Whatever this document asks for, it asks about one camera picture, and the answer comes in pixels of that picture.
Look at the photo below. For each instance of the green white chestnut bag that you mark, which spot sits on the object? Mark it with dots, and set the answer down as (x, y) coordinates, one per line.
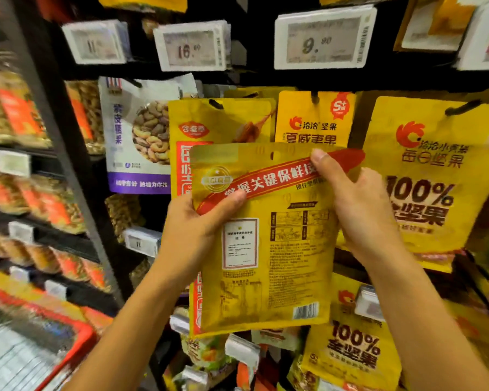
(204, 352)

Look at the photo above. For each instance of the black hanging-bag store shelf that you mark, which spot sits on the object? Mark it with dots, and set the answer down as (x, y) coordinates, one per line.
(253, 44)

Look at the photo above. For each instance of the clear brown nut bag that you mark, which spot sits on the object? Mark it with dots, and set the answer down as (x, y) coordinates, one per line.
(124, 215)

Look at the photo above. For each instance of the white-backed snack bag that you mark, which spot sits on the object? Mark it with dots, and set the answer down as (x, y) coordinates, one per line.
(432, 24)

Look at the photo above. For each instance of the small white price tag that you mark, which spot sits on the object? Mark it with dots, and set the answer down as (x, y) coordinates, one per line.
(56, 289)
(19, 274)
(143, 242)
(195, 376)
(369, 303)
(179, 324)
(243, 351)

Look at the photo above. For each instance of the large white price tag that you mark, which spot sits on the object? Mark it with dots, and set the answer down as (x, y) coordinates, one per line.
(191, 46)
(96, 43)
(326, 38)
(14, 163)
(482, 36)
(21, 232)

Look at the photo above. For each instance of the black metal store shelf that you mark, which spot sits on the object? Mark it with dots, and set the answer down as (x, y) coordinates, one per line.
(65, 199)

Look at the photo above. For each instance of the red orange gift box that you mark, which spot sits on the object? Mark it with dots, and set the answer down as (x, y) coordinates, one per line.
(98, 317)

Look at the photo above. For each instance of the person's right forearm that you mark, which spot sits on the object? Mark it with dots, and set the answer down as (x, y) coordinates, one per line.
(432, 330)

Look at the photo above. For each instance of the person's left hand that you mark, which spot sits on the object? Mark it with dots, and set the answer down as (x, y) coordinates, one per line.
(187, 244)

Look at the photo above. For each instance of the person's right hand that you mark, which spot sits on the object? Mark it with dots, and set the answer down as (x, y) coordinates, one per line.
(371, 215)

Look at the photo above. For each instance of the white purple cashew packet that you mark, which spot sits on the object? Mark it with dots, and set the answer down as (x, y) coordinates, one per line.
(122, 142)

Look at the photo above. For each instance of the small yellow nut bag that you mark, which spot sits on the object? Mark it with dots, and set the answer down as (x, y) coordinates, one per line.
(350, 354)
(473, 338)

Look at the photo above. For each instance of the person's left forearm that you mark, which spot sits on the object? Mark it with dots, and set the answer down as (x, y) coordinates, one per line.
(122, 346)

